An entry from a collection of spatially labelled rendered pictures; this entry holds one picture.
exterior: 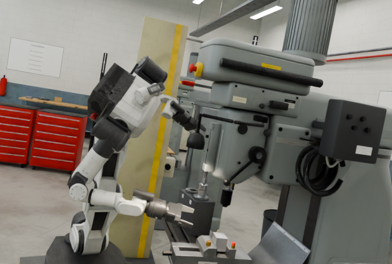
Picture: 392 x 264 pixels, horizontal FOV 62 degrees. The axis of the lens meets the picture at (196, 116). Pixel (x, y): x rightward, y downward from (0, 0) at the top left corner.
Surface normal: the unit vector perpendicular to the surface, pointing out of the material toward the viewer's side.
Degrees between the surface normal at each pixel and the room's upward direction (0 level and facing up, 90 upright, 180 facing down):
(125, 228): 90
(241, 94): 90
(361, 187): 91
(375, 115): 90
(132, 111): 57
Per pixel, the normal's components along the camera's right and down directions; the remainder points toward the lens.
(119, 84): 0.50, -0.42
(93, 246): 0.43, 0.36
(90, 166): 0.00, 0.11
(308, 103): 0.27, 0.10
